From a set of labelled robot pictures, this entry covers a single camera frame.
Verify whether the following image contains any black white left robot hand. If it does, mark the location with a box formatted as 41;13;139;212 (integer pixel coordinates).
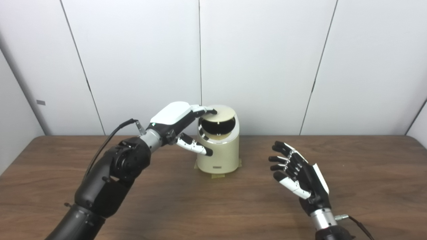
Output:
149;101;218;156

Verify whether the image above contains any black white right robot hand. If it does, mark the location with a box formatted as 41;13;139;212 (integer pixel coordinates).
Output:
269;141;331;215

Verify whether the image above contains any cream round bin lid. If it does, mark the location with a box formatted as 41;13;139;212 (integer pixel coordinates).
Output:
200;105;235;121

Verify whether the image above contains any cream lidded trash can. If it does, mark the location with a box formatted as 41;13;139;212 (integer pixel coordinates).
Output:
196;105;240;174

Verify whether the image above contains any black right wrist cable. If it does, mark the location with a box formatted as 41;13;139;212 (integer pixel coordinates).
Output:
335;215;376;240

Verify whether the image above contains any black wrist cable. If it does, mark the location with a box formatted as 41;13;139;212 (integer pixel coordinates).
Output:
83;119;147;177
335;215;376;240

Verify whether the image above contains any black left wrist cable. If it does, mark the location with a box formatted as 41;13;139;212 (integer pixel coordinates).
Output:
83;119;147;177

